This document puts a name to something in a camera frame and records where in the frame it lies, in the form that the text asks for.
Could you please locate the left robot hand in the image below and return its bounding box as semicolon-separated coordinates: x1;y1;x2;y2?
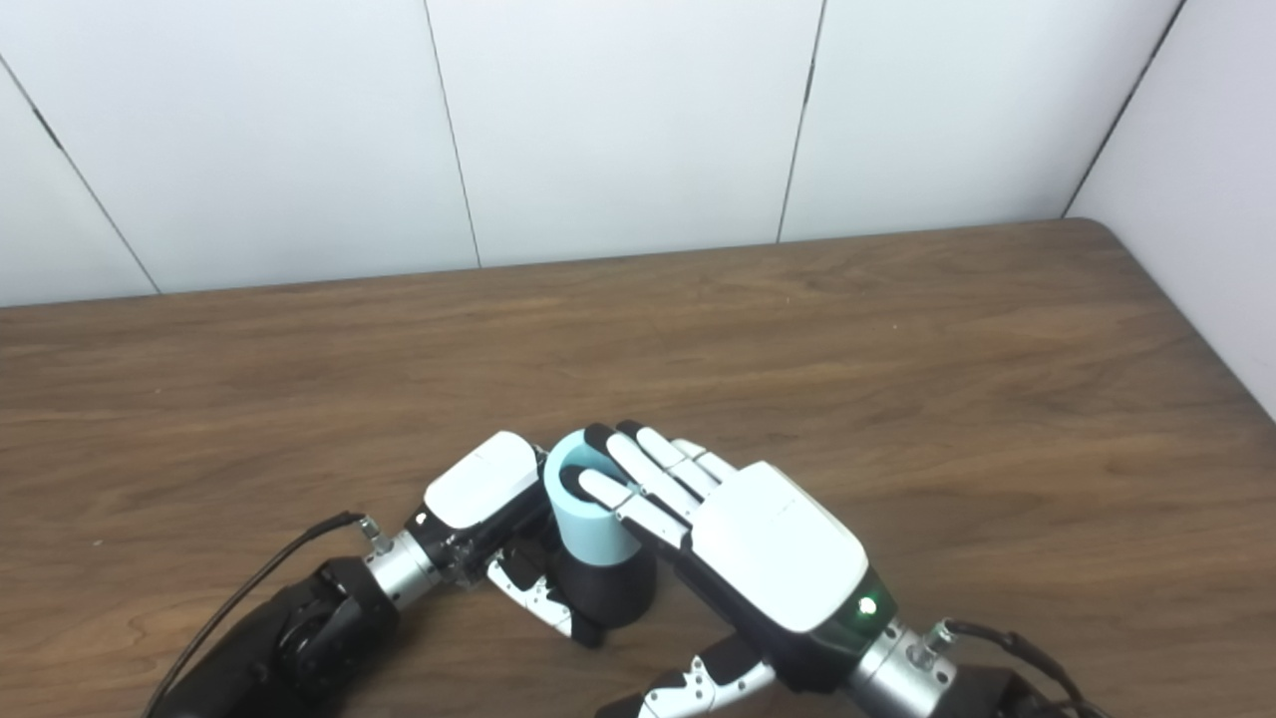
404;431;606;649

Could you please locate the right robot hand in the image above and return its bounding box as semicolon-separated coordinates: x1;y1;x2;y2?
558;420;898;718

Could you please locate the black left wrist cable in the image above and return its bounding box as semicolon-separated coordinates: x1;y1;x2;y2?
140;511;368;718

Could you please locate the light blue cylinder cup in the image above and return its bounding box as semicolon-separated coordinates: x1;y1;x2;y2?
543;430;644;567

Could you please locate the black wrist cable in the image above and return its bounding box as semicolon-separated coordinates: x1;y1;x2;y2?
922;618;1113;718
140;511;368;718

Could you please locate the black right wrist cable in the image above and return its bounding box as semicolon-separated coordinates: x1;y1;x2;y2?
922;618;1113;718

